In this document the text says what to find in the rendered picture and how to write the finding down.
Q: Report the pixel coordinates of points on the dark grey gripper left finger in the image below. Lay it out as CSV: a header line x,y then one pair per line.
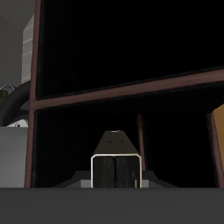
x,y
83,179

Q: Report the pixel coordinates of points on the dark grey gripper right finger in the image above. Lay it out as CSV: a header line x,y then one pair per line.
x,y
148,179

